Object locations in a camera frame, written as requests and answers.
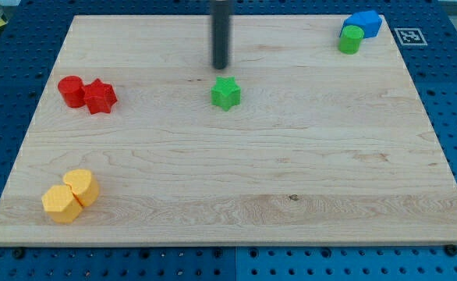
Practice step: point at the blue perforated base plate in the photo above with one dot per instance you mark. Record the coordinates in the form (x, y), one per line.
(29, 45)

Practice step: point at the blue block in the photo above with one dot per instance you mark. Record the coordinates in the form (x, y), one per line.
(369, 21)

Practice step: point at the white fiducial marker tag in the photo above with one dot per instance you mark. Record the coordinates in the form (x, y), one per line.
(410, 36)

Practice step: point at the red star block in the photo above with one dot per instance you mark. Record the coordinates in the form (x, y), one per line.
(99, 97)

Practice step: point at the wooden board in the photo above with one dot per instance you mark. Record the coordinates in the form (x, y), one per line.
(324, 149)

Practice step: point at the red cylinder block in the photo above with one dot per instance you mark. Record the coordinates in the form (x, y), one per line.
(71, 90)

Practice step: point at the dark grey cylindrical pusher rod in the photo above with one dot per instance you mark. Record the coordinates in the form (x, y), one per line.
(221, 11)

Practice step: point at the yellow hexagon block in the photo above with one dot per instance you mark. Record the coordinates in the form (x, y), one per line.
(60, 204)

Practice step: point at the yellow heart block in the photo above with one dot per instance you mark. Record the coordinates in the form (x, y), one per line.
(84, 186)

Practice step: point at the green cylinder block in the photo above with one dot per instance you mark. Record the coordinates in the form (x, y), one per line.
(350, 39)

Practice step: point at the green star block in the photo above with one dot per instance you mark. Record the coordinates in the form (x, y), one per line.
(225, 93)

